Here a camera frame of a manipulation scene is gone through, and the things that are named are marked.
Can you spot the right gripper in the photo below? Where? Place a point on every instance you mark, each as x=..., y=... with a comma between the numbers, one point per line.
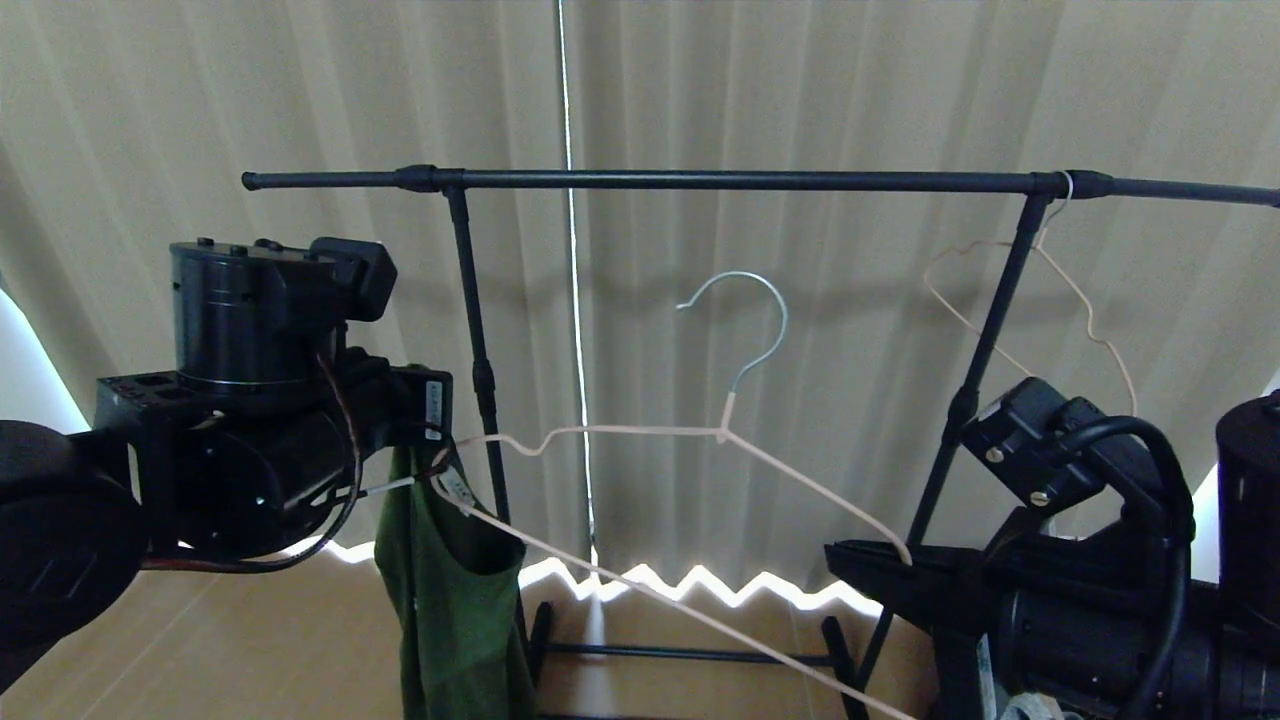
x=1080, y=650

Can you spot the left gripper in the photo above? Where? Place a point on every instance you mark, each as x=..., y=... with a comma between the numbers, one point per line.
x=230, y=480

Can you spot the green printed shirt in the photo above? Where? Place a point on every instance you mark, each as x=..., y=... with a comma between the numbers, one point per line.
x=450, y=620

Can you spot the pink clothes hanger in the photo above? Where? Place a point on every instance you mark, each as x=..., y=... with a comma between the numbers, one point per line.
x=1133, y=400
x=640, y=430

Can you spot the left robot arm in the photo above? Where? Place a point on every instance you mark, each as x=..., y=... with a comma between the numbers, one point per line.
x=250, y=320

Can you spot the black clothes rack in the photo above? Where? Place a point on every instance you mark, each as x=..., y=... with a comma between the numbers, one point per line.
x=750, y=181

